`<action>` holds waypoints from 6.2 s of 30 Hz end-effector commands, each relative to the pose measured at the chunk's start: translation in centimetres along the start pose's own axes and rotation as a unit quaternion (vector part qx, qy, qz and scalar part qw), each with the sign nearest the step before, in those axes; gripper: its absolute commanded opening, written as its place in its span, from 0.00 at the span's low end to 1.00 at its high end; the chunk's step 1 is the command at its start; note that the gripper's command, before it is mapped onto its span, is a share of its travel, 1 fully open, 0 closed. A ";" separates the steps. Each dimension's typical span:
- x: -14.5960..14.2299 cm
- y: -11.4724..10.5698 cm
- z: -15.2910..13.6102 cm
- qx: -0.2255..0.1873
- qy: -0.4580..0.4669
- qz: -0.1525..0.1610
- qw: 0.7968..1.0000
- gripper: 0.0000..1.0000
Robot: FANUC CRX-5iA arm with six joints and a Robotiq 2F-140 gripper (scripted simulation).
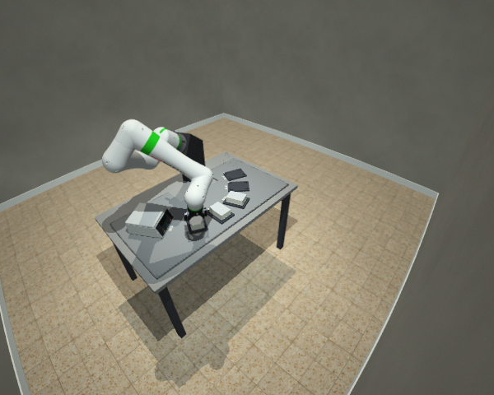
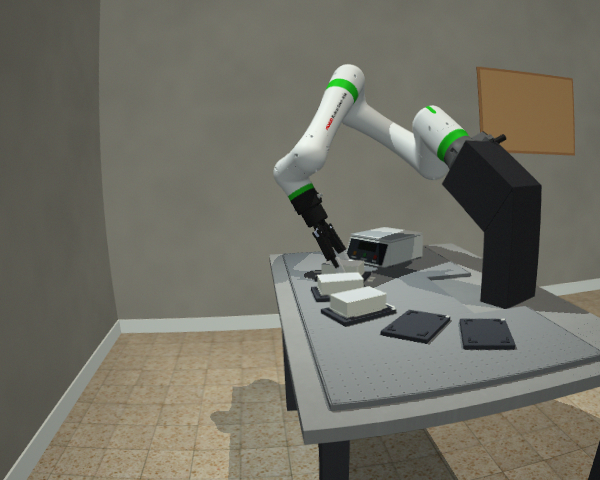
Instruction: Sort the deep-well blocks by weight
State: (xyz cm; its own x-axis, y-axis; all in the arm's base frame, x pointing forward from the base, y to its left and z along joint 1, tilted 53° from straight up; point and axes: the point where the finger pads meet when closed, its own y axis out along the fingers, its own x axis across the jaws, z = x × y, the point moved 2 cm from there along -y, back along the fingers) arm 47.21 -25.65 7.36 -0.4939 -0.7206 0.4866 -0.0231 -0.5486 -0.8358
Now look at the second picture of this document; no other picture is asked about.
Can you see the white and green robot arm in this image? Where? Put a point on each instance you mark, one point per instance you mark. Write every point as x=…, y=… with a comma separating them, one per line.
x=433, y=130

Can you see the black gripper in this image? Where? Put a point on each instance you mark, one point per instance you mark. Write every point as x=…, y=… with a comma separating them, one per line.
x=326, y=239

